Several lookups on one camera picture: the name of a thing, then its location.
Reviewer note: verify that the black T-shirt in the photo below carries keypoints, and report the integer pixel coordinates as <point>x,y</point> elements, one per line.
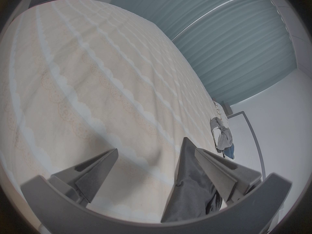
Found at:
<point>187,191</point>

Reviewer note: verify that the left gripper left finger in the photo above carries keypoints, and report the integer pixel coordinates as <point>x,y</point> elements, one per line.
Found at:
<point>92,177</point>

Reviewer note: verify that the white printed pillow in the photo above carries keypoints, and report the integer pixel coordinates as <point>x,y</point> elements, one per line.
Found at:
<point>219,110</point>

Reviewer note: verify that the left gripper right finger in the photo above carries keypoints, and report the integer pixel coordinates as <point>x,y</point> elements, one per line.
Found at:
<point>219,177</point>

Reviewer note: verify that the blue-green curtain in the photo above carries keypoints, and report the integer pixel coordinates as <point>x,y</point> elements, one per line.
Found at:
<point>158,6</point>
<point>243,57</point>

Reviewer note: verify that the bed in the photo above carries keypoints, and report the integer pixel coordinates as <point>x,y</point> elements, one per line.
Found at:
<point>97,82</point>

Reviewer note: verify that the pile of clothes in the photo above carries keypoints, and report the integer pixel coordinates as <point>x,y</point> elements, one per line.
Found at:
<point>225,138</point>

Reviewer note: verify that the grey bedside table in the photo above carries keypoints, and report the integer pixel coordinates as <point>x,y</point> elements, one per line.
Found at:
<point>227,108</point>

